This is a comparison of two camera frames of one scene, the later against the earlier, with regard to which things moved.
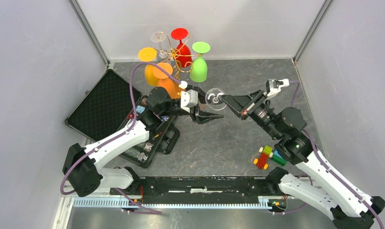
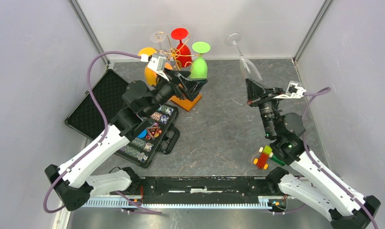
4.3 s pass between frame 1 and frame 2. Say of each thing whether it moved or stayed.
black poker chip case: stayed
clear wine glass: moved
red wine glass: stayed
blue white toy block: stayed
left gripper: moved
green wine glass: stayed
